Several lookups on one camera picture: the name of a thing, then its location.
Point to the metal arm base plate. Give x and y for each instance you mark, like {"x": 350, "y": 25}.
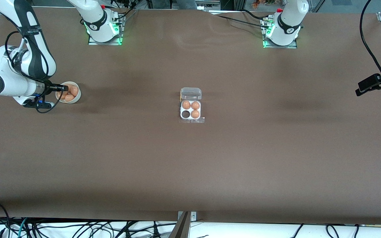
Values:
{"x": 279, "y": 47}
{"x": 104, "y": 43}

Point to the metal camera pole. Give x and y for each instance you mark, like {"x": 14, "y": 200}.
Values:
{"x": 180, "y": 229}

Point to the white round bowl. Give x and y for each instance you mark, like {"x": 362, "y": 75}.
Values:
{"x": 77, "y": 99}

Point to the clear plastic egg box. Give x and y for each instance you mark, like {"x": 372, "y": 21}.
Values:
{"x": 190, "y": 93}

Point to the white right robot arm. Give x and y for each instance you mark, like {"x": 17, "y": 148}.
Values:
{"x": 12, "y": 84}

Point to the metal pole bracket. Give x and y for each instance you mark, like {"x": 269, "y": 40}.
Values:
{"x": 193, "y": 216}

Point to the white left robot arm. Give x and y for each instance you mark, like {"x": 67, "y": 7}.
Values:
{"x": 286, "y": 23}

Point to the person in jeans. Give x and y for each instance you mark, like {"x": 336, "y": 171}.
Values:
{"x": 185, "y": 3}

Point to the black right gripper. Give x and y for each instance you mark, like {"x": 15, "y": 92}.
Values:
{"x": 49, "y": 88}

